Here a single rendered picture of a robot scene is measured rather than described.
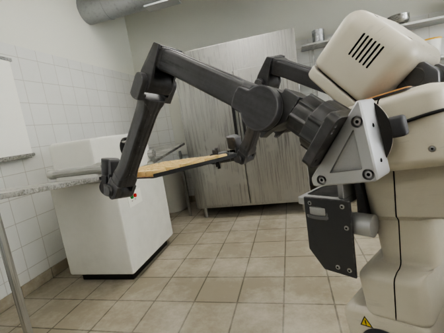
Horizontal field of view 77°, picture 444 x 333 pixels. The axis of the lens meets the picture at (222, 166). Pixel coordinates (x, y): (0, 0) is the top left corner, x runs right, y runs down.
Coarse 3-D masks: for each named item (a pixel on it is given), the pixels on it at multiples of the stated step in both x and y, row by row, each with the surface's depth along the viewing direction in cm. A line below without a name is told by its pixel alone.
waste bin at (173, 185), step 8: (168, 176) 393; (176, 176) 399; (168, 184) 395; (176, 184) 400; (168, 192) 397; (176, 192) 401; (184, 192) 414; (168, 200) 400; (176, 200) 403; (184, 200) 414; (168, 208) 402; (176, 208) 404; (184, 208) 414
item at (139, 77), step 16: (144, 80) 70; (144, 96) 73; (160, 96) 78; (144, 112) 75; (144, 128) 78; (128, 144) 82; (144, 144) 82; (128, 160) 83; (112, 176) 89; (128, 176) 86; (128, 192) 91
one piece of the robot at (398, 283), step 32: (384, 96) 45; (416, 96) 41; (416, 128) 42; (416, 160) 43; (384, 192) 52; (416, 192) 49; (384, 224) 55; (416, 224) 51; (384, 256) 57; (416, 256) 52; (384, 288) 53; (416, 288) 49; (352, 320) 60; (384, 320) 55; (416, 320) 50
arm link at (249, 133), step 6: (258, 84) 102; (264, 84) 102; (246, 132) 121; (252, 132) 118; (258, 132) 119; (246, 138) 122; (252, 138) 120; (246, 144) 123; (252, 144) 123; (240, 150) 127; (246, 150) 124; (252, 150) 126; (240, 156) 128; (246, 156) 126; (252, 156) 130; (246, 162) 129
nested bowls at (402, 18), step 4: (404, 12) 317; (408, 12) 319; (392, 16) 323; (396, 16) 320; (400, 16) 319; (404, 16) 318; (408, 16) 319; (392, 20) 324; (396, 20) 322; (400, 20) 320; (404, 20) 320
